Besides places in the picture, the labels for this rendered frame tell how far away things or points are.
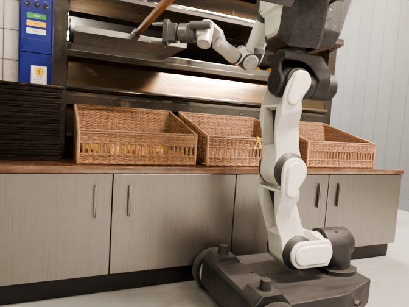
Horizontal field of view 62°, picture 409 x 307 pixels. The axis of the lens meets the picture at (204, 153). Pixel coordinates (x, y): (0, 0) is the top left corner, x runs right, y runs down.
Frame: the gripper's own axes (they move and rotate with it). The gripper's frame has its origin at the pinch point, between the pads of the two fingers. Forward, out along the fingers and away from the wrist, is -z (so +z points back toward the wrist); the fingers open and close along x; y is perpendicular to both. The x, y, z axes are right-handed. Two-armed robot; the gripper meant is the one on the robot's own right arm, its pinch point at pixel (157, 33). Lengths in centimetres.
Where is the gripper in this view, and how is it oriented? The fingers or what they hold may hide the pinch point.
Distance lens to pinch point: 172.5
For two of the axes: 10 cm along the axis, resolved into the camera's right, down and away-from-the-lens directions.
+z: 9.7, 0.8, -2.1
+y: 2.2, -0.7, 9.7
